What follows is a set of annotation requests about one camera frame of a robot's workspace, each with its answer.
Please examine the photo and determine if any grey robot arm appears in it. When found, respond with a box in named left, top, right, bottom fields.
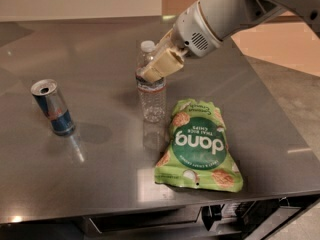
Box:
left=138, top=0, right=320, bottom=83

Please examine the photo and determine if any blue silver energy drink can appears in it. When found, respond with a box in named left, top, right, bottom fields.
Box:
left=31, top=79, right=75, bottom=136

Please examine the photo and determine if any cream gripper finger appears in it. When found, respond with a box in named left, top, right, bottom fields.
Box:
left=155, top=29, right=177, bottom=56
left=138, top=48, right=184, bottom=83

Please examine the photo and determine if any green rice chip bag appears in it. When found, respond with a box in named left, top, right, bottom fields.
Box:
left=154, top=99, right=243, bottom=193

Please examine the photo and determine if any clear plastic water bottle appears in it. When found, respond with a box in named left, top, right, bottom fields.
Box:
left=135, top=40, right=166, bottom=123

